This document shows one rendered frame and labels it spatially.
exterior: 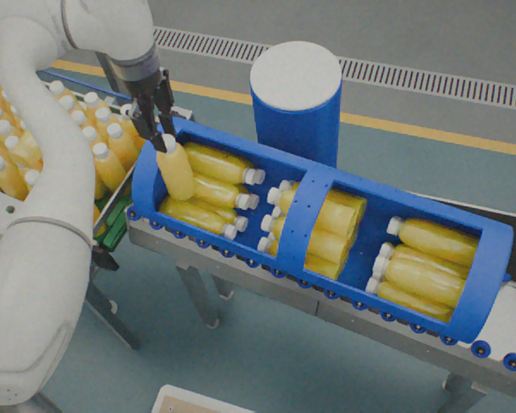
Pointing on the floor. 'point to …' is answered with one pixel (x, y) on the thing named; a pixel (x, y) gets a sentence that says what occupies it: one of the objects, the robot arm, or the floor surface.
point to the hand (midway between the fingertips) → (162, 133)
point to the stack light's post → (111, 74)
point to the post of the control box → (109, 318)
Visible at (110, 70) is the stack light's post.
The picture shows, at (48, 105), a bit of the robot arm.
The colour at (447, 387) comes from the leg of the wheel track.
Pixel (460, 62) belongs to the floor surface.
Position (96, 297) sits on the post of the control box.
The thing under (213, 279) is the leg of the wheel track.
